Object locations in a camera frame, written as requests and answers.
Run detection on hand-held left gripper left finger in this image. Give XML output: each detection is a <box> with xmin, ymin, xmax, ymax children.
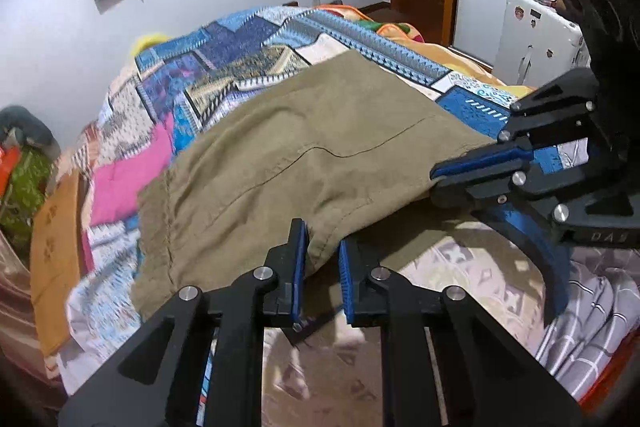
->
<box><xmin>57</xmin><ymin>219</ymin><xmax>307</xmax><ymax>427</ymax></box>

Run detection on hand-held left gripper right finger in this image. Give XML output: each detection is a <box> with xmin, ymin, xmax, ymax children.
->
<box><xmin>338</xmin><ymin>239</ymin><xmax>584</xmax><ymax>427</ymax></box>

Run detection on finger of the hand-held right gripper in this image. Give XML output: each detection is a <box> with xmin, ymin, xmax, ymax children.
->
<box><xmin>430</xmin><ymin>68</ymin><xmax>599</xmax><ymax>181</ymax></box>
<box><xmin>428</xmin><ymin>139</ymin><xmax>635</xmax><ymax>234</ymax></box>

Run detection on olive khaki pants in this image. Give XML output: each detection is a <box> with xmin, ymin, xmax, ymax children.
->
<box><xmin>129</xmin><ymin>49</ymin><xmax>503</xmax><ymax>325</ymax></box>

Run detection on white plastic appliance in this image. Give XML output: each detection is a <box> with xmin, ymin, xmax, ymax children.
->
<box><xmin>494</xmin><ymin>0</ymin><xmax>587</xmax><ymax>88</ymax></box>

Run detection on beige patterned bed sheet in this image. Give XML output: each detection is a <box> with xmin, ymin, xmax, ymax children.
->
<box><xmin>200</xmin><ymin>207</ymin><xmax>556</xmax><ymax>427</ymax></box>

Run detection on orange floral blanket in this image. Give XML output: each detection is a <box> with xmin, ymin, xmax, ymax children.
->
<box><xmin>314</xmin><ymin>3</ymin><xmax>503</xmax><ymax>80</ymax></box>

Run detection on grey checked bed sheet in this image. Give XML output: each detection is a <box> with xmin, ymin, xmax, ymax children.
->
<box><xmin>529</xmin><ymin>246</ymin><xmax>640</xmax><ymax>390</ymax></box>

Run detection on colourful patchwork blanket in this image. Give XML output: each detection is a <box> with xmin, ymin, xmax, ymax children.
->
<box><xmin>29</xmin><ymin>4</ymin><xmax>591</xmax><ymax>395</ymax></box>

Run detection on yellow pillow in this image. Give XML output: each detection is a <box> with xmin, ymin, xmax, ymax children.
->
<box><xmin>131</xmin><ymin>32</ymin><xmax>172</xmax><ymax>56</ymax></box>

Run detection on brown striped cloth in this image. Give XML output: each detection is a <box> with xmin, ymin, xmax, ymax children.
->
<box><xmin>0</xmin><ymin>229</ymin><xmax>68</xmax><ymax>410</ymax></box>

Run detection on pile of clothes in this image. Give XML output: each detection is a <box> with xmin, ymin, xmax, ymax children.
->
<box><xmin>0</xmin><ymin>105</ymin><xmax>62</xmax><ymax>255</ymax></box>

